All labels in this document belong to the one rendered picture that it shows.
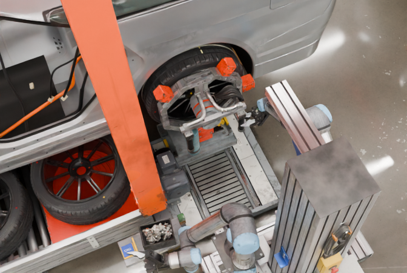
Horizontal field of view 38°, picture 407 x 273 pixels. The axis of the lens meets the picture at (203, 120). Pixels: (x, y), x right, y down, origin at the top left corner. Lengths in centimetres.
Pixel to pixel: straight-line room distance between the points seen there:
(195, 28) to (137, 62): 38
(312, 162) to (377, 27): 316
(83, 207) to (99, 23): 192
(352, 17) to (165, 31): 247
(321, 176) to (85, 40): 98
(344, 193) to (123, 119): 106
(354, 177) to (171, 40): 144
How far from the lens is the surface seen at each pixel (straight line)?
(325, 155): 218
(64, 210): 385
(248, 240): 263
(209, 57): 346
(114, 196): 382
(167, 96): 341
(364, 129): 463
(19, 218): 393
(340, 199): 212
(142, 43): 312
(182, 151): 420
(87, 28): 211
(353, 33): 513
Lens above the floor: 396
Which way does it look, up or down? 60 degrees down
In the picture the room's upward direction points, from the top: 5 degrees counter-clockwise
